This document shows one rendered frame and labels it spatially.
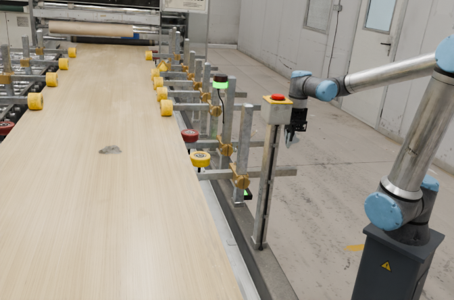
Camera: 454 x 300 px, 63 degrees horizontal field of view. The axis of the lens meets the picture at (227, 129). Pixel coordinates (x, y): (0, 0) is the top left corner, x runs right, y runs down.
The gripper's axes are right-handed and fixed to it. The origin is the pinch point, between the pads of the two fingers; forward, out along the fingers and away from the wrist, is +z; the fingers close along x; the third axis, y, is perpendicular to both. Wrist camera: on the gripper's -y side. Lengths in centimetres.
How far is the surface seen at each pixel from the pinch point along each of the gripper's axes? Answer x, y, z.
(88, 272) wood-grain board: -84, -84, -7
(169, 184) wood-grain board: -46, -62, -7
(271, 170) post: -58, -32, -17
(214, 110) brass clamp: 16.4, -33.4, -12.8
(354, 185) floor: 98, 118, 83
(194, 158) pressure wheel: -28, -50, -8
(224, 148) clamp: -8.6, -33.7, -3.0
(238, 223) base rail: -42, -36, 13
